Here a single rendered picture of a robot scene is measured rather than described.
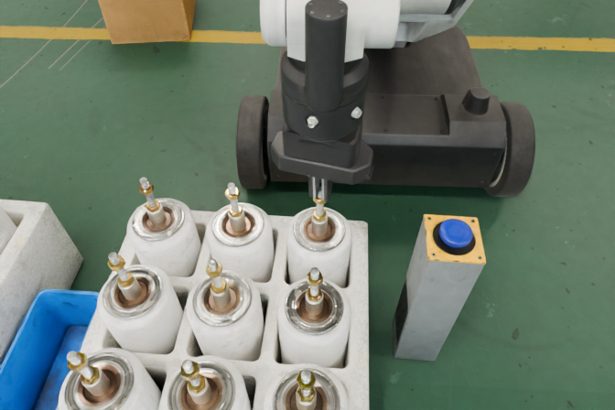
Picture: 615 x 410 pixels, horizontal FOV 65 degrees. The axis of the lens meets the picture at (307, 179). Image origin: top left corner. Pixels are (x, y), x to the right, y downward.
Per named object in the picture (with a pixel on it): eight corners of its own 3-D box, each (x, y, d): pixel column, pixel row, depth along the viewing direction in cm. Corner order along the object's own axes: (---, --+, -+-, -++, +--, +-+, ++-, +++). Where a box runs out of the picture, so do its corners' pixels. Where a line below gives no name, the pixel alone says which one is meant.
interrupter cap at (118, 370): (92, 437, 51) (90, 436, 51) (52, 392, 55) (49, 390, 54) (148, 381, 55) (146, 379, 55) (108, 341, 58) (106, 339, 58)
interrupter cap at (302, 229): (323, 202, 73) (323, 199, 72) (356, 235, 69) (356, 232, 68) (283, 226, 70) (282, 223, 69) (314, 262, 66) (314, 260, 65)
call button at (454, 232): (435, 225, 62) (438, 216, 61) (466, 228, 62) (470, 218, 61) (438, 252, 60) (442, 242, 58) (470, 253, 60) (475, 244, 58)
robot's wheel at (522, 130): (470, 149, 116) (495, 81, 101) (491, 149, 116) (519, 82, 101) (488, 215, 103) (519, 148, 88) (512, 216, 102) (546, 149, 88)
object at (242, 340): (216, 395, 71) (195, 347, 58) (199, 338, 77) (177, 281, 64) (276, 370, 74) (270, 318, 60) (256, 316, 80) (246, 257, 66)
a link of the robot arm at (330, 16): (284, 57, 53) (278, -49, 44) (381, 59, 52) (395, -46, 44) (275, 126, 45) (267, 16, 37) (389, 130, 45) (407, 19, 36)
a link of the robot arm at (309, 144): (379, 145, 60) (391, 66, 51) (364, 203, 54) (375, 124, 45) (283, 127, 63) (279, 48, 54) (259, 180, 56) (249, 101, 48)
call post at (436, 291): (392, 319, 87) (423, 214, 63) (431, 322, 86) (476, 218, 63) (393, 358, 82) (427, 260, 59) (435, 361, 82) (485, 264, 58)
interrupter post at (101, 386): (98, 402, 54) (88, 392, 51) (85, 388, 55) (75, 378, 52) (115, 384, 55) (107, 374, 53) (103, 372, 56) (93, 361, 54)
